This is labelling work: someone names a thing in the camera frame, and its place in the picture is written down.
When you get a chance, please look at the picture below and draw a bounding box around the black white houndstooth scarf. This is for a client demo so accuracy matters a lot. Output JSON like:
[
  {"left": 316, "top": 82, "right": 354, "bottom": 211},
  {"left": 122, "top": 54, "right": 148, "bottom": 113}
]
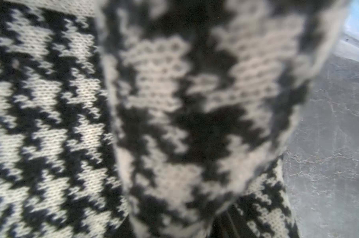
[{"left": 0, "top": 1, "right": 350, "bottom": 238}]

